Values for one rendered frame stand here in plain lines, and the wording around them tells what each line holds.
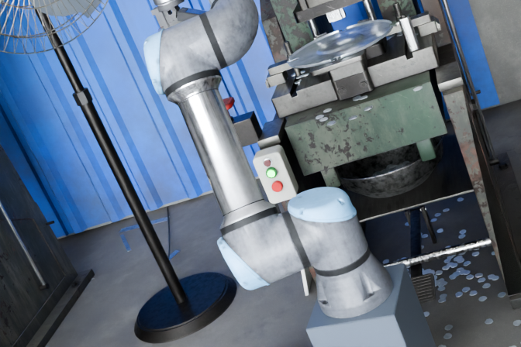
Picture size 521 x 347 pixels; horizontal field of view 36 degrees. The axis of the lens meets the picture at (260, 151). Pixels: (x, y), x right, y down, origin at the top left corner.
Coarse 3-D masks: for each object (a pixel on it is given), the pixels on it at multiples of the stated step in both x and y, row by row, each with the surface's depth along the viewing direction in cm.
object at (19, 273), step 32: (0, 32) 300; (0, 160) 312; (0, 192) 307; (0, 224) 302; (32, 224) 321; (0, 256) 297; (32, 256) 315; (64, 256) 334; (0, 288) 292; (32, 288) 309; (64, 288) 328; (0, 320) 287; (32, 320) 303
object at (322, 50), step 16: (336, 32) 222; (352, 32) 216; (368, 32) 209; (384, 32) 203; (304, 48) 220; (320, 48) 210; (336, 48) 204; (352, 48) 200; (288, 64) 208; (304, 64) 204; (320, 64) 198
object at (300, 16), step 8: (336, 0) 210; (344, 0) 210; (352, 0) 209; (360, 0) 209; (296, 8) 219; (312, 8) 212; (320, 8) 211; (328, 8) 211; (336, 8) 211; (296, 16) 213; (304, 16) 213; (312, 16) 213
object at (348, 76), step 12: (336, 60) 196; (348, 60) 193; (360, 60) 205; (312, 72) 195; (324, 72) 195; (336, 72) 207; (348, 72) 206; (360, 72) 206; (336, 84) 208; (348, 84) 208; (360, 84) 207; (372, 84) 207; (336, 96) 210; (348, 96) 209
